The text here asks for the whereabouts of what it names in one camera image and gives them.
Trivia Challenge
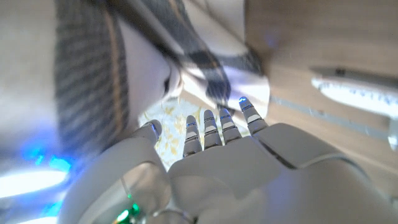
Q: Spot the floral printed backdrop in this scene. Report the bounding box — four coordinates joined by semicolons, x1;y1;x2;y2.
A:
138;96;249;171

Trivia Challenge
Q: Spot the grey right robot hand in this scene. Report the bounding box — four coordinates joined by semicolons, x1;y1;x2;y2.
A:
0;136;75;224

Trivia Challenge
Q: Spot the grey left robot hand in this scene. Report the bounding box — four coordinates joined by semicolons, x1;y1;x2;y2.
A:
57;96;398;224

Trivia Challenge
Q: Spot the beige plaid scarf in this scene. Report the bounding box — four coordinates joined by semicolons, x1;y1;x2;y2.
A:
0;0;271;162

